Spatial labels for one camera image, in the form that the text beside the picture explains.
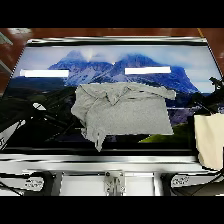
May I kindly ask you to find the grey T-shirt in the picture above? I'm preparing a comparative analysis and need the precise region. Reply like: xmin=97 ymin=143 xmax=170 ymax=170
xmin=70 ymin=82 xmax=177 ymax=153

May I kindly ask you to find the silver frame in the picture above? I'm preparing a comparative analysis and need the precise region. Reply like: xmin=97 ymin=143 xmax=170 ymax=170
xmin=0 ymin=151 xmax=224 ymax=197

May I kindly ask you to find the black cable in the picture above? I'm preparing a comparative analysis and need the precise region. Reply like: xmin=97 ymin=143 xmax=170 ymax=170
xmin=0 ymin=178 xmax=25 ymax=197

